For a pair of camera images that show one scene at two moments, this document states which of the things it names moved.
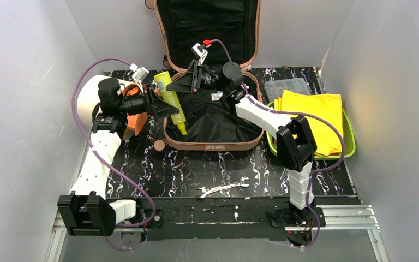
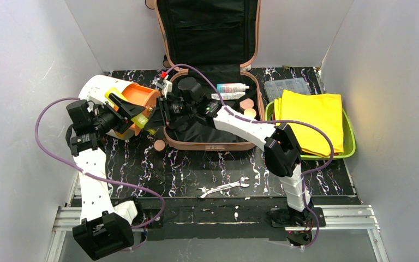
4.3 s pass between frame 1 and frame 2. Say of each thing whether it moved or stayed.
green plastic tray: stayed
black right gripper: moved
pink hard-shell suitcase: stayed
